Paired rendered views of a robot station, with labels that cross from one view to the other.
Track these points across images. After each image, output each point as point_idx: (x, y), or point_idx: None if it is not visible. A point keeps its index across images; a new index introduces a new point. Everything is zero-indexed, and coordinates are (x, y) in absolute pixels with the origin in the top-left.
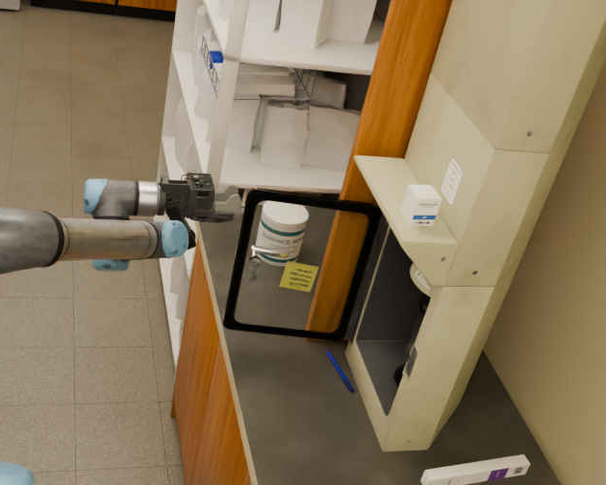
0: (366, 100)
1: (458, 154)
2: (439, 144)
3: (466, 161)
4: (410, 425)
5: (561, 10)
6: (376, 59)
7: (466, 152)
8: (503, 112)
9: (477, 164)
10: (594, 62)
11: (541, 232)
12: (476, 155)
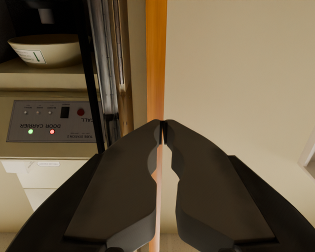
0: (157, 187)
1: (54, 170)
2: (82, 163)
3: (42, 171)
4: None
5: None
6: (157, 213)
7: (47, 175)
8: (34, 203)
9: (29, 176)
10: None
11: (145, 27)
12: (35, 178)
